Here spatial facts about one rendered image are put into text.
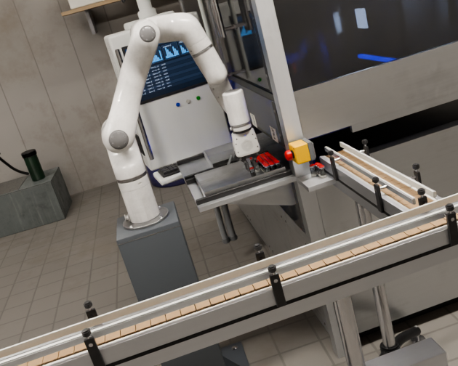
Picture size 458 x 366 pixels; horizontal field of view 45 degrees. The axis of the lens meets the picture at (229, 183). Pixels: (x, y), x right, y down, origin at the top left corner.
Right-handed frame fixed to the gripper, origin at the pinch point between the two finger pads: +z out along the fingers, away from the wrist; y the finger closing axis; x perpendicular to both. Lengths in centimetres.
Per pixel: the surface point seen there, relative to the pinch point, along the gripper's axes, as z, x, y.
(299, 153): -6.3, -23.3, 14.5
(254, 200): 13.7, -4.2, -3.1
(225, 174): 5.8, 16.0, -9.3
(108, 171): 82, 376, -84
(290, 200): 18.6, -4.1, 11.8
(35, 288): 95, 168, -144
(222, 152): 6, 50, -4
